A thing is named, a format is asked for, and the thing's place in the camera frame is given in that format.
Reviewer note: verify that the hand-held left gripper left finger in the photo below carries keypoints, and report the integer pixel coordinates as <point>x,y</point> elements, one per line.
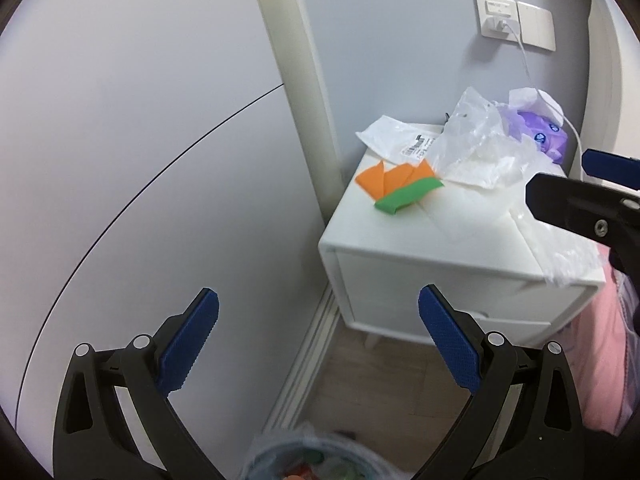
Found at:
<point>192,340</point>

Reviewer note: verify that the white nightstand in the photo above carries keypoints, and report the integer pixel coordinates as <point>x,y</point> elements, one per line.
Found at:
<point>380,280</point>

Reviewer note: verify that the white wall switch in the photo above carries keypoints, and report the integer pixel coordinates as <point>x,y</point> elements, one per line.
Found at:
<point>537,25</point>

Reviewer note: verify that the white door frame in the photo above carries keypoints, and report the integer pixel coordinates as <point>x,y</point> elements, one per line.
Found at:
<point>300,85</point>

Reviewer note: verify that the white headboard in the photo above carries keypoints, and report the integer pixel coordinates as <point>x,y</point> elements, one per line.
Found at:
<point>610,85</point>

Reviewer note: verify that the white sliding door track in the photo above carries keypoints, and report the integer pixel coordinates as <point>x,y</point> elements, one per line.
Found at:
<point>305,360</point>

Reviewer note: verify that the white charger plug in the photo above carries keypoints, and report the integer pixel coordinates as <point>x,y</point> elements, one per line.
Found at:
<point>500,24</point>

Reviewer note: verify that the translucent white plastic sheet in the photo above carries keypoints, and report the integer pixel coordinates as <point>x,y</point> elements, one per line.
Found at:
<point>560,255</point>

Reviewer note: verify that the white labelled plastic bag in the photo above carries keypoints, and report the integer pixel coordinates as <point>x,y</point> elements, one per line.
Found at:
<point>387,135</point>

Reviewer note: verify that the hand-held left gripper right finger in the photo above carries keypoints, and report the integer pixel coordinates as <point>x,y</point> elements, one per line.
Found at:
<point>450,340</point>

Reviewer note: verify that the white wall socket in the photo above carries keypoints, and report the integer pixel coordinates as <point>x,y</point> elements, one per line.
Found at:
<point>487,10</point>

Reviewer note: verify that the green folded paper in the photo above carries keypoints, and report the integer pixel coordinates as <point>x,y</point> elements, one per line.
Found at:
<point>400,200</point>

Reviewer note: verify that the orange folded paper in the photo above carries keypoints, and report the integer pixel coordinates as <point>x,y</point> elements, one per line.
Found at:
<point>372,180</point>

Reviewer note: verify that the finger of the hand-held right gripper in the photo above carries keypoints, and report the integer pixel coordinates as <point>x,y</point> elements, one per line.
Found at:
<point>570,202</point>
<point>607,165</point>

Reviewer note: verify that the crumpled clear plastic bag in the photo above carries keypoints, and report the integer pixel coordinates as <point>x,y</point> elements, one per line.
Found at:
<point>475,125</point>

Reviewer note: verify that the purple tissue pack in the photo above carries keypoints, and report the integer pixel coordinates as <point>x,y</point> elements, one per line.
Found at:
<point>545,140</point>

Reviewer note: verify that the pink bedding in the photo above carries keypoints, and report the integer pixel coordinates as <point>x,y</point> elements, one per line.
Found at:
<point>605,360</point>

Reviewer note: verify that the waste bin with plastic liner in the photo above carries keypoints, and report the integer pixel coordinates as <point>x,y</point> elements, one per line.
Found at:
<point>300,460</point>

